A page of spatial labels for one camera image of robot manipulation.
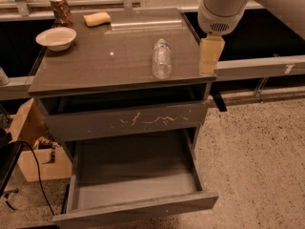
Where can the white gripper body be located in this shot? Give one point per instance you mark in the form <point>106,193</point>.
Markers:
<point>214,23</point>

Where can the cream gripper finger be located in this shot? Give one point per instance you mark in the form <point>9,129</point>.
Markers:
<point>211,48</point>

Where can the clear plastic water bottle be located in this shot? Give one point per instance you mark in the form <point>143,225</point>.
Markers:
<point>161,58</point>

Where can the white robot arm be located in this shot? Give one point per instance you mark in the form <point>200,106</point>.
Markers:
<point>289,12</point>

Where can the grey drawer cabinet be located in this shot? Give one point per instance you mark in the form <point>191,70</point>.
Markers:
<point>110,67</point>

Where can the open grey middle drawer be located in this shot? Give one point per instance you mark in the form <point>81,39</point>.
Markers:
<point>130,177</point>

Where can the grey top drawer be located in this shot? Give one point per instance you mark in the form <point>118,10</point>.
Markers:
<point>126,121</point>

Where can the yellow sponge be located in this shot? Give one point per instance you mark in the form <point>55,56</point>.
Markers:
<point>97,19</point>

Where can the white ceramic bowl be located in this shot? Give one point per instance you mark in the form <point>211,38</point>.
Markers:
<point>56,39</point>

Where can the patterned drink can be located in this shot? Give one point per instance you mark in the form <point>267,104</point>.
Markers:
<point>62,12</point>

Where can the metal window railing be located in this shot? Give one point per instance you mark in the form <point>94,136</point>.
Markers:
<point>105,0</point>

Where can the cardboard box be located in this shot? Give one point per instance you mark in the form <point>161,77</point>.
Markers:
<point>47,158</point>

